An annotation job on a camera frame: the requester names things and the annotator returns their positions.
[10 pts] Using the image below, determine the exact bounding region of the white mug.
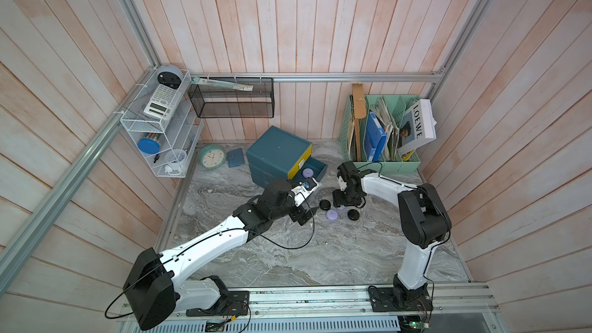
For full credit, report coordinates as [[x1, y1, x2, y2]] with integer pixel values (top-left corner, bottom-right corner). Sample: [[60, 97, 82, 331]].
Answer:
[[164, 149, 187, 175]]

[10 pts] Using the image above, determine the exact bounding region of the white ruler strip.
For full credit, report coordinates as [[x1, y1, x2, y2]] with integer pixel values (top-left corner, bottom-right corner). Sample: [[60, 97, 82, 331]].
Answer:
[[191, 77, 254, 92]]

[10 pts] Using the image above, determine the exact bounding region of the teal drawer cabinet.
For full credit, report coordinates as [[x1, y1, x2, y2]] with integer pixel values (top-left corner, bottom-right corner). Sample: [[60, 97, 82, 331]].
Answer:
[[246, 126, 312, 188]]

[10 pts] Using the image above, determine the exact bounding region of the green file organizer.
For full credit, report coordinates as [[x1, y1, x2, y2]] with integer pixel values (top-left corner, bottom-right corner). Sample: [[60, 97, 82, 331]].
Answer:
[[339, 95, 421, 175]]

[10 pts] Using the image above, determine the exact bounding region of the white Loewe book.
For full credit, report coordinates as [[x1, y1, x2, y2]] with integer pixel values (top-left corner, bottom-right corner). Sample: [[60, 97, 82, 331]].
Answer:
[[397, 99, 437, 156]]

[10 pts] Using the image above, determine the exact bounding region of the grey round speaker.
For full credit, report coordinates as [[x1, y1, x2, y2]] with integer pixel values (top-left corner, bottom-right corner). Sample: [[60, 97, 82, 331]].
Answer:
[[157, 65, 183, 89]]

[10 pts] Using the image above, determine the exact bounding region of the purple earphone case top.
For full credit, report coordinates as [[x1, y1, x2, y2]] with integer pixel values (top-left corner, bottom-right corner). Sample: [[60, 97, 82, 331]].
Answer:
[[302, 168, 314, 178]]

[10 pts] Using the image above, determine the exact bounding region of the white wire shelf rack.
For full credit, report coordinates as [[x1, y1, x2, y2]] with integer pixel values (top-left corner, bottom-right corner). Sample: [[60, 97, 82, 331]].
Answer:
[[120, 68, 204, 178]]

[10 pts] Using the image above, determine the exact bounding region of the black earphone case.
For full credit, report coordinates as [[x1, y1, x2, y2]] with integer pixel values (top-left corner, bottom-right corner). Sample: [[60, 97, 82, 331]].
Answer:
[[319, 200, 331, 211], [347, 209, 360, 221]]

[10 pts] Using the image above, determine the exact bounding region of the white calculator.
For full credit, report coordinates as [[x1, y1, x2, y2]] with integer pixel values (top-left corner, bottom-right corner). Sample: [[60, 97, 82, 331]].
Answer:
[[143, 84, 182, 121]]

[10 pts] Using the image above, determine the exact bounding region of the teal drawer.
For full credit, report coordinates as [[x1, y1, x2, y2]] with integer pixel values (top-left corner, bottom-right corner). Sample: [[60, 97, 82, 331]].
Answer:
[[293, 157, 328, 183]]

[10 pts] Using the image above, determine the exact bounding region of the black earphone case left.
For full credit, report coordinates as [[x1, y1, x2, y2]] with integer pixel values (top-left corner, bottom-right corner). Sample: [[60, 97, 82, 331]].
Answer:
[[319, 200, 331, 211]]

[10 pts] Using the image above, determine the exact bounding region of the yellow top drawer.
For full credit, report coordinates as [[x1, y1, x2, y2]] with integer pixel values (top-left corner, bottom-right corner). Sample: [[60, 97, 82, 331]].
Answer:
[[288, 144, 312, 179]]

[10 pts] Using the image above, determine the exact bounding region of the blue round lid jar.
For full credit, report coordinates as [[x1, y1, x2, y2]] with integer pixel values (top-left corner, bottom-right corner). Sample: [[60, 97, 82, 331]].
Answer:
[[137, 133, 161, 155]]

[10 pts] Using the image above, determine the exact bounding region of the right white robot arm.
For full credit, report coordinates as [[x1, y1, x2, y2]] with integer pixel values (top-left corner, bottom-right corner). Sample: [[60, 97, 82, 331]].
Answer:
[[333, 161, 453, 313]]

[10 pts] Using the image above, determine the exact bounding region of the black earphone case lower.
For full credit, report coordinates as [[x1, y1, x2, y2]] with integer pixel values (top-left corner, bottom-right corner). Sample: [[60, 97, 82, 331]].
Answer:
[[347, 209, 360, 221]]

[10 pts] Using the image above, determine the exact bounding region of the purple earphone case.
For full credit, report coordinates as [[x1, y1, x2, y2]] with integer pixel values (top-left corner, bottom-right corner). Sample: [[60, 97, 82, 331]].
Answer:
[[326, 209, 339, 222], [302, 168, 314, 178]]

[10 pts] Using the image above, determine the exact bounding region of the green round alarm clock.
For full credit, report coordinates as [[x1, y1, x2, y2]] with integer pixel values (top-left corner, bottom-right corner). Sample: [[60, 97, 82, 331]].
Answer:
[[198, 144, 227, 170]]

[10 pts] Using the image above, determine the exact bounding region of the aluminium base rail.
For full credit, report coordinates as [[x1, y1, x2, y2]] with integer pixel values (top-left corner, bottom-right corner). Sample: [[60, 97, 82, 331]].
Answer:
[[154, 282, 509, 332]]

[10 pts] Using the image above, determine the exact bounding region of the small blue notebook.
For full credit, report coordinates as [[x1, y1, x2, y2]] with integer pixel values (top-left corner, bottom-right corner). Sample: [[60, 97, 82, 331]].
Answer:
[[227, 148, 245, 168]]

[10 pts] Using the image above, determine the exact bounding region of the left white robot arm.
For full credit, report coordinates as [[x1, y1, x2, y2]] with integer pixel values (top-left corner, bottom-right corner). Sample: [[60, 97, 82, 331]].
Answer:
[[122, 177, 319, 331]]

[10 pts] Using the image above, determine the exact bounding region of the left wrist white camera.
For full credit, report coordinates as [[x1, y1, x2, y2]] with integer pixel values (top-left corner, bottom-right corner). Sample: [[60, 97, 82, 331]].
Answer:
[[291, 177, 319, 207]]

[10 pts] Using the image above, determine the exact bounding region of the blue folder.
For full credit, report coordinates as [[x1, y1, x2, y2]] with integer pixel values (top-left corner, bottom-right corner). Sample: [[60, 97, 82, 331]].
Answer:
[[364, 112, 387, 162]]

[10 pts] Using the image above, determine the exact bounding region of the black mesh basket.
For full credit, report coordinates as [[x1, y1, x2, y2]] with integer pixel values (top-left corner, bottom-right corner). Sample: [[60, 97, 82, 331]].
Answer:
[[188, 76, 275, 119]]

